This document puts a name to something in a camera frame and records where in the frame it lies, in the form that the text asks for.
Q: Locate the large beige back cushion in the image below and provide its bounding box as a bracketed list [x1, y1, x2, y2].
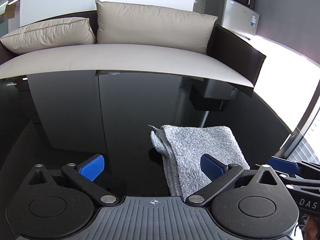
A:
[95, 1, 217, 54]

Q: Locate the person's right hand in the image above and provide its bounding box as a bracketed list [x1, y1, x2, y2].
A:
[298, 214, 319, 240]

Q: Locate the grey fluffy towel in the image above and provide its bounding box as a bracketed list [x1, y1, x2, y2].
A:
[150, 125, 250, 199]

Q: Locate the small beige side cushion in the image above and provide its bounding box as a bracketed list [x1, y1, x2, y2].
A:
[1, 17, 97, 55]

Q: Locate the cardboard box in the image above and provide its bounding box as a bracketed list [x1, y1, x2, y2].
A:
[4, 4, 16, 19]

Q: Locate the silver mini fridge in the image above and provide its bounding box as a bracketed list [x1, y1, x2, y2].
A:
[204, 0, 259, 39]

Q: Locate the dark sofa with beige seat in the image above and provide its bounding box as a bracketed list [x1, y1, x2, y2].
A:
[1, 10, 266, 88]

